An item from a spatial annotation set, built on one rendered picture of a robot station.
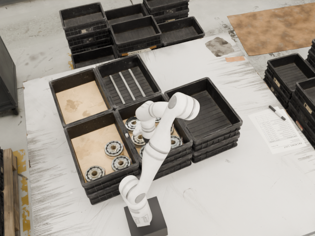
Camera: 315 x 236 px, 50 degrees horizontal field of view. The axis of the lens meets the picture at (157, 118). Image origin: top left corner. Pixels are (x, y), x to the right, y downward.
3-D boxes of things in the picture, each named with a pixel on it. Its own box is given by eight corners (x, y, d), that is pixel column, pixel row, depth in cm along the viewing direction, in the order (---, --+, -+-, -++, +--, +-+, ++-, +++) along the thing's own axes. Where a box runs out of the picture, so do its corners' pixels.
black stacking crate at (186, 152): (193, 155, 185) (193, 143, 176) (142, 175, 179) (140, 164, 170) (163, 106, 209) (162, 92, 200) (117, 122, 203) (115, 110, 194)
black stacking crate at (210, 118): (241, 135, 191) (243, 122, 183) (193, 154, 185) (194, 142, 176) (206, 90, 215) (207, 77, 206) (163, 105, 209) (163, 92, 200)
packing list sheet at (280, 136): (309, 145, 198) (310, 144, 197) (273, 156, 194) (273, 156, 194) (280, 105, 218) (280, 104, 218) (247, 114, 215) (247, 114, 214)
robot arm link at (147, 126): (150, 116, 173) (138, 127, 169) (148, 96, 161) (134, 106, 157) (161, 123, 169) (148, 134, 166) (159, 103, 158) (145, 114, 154)
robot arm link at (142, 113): (130, 111, 159) (144, 110, 148) (144, 101, 163) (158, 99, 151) (138, 123, 161) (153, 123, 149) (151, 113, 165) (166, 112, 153)
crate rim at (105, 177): (140, 166, 171) (140, 164, 169) (83, 189, 165) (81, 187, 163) (115, 112, 195) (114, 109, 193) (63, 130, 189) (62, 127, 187)
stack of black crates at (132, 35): (155, 53, 343) (152, 14, 308) (164, 72, 324) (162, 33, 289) (116, 62, 337) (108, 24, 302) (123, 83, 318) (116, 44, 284)
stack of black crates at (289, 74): (316, 101, 290) (325, 82, 273) (284, 111, 286) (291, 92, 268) (291, 71, 315) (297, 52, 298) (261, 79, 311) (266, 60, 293)
